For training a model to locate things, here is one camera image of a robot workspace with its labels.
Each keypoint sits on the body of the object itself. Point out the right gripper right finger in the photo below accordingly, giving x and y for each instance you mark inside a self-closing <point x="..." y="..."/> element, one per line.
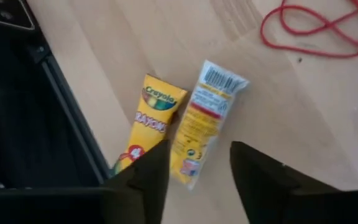
<point x="269" y="193"/>

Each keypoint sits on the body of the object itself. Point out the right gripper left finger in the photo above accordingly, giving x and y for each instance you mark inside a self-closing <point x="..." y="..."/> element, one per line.
<point x="145" y="193"/>

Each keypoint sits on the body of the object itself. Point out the yellow Crayola crayon pack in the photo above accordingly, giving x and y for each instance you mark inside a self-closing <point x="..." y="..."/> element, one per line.
<point x="204" y="124"/>
<point x="154" y="112"/>

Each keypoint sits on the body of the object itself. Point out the red rubber band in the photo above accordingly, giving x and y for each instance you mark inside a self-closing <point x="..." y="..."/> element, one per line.
<point x="286" y="48"/>

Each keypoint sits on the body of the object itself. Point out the black device silver edge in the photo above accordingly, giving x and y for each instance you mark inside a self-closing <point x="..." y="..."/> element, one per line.
<point x="5" y="14"/>

